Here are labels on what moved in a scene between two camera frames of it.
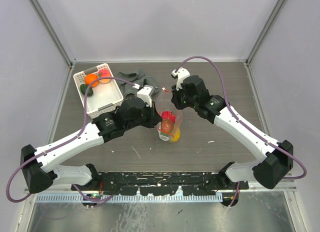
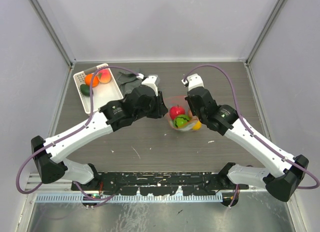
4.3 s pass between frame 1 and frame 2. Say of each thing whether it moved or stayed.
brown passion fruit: moved
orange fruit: stayed
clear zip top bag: moved
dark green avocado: stayed
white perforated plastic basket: stayed
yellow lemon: moved
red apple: moved
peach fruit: stayed
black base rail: stayed
